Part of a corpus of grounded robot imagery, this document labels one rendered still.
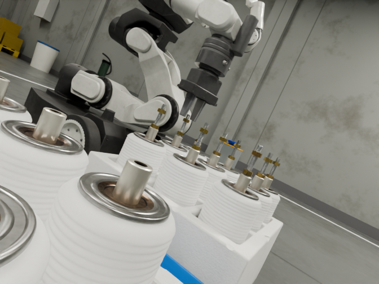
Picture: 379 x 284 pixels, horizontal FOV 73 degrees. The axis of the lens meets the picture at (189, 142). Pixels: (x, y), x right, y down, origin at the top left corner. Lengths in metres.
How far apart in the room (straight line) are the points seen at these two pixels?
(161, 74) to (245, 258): 0.77
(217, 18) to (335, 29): 3.57
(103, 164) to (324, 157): 3.32
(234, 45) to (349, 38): 3.51
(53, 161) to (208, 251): 0.28
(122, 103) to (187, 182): 0.67
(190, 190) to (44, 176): 0.31
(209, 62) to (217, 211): 0.37
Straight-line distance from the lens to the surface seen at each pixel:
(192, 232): 0.45
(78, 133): 0.89
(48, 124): 0.28
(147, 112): 0.95
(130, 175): 0.20
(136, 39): 1.12
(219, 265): 0.44
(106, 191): 0.21
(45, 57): 6.58
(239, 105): 3.87
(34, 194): 0.26
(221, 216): 0.46
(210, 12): 0.71
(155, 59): 1.04
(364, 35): 4.16
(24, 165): 0.25
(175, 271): 0.44
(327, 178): 3.68
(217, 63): 0.66
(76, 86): 1.25
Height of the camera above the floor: 0.33
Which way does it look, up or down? 4 degrees down
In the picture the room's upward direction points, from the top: 25 degrees clockwise
